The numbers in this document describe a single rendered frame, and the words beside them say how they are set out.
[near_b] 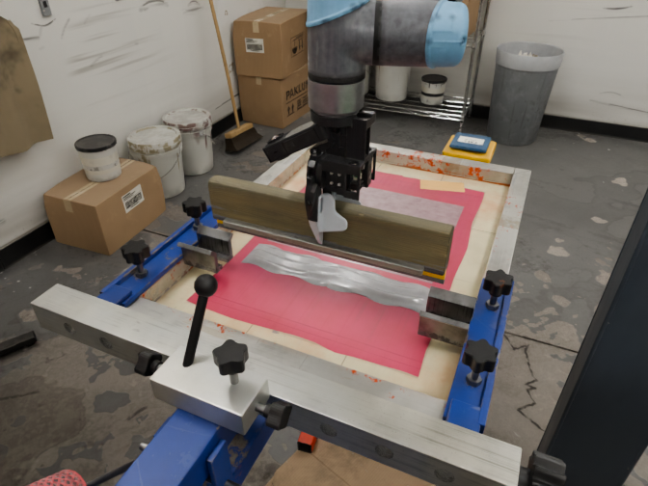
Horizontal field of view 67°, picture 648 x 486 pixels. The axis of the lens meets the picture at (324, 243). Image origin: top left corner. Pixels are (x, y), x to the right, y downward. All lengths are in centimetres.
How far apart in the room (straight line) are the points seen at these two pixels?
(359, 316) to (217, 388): 33
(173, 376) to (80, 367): 164
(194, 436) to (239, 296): 34
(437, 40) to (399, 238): 27
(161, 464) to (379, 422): 24
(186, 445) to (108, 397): 151
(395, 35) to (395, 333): 44
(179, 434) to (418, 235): 40
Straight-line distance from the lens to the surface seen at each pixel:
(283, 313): 84
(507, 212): 110
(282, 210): 79
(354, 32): 63
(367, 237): 75
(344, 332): 81
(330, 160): 69
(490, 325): 79
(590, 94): 444
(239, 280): 92
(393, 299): 87
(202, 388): 59
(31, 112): 283
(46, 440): 206
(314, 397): 61
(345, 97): 65
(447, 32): 64
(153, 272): 90
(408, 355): 78
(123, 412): 203
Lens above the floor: 152
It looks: 35 degrees down
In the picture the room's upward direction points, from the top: straight up
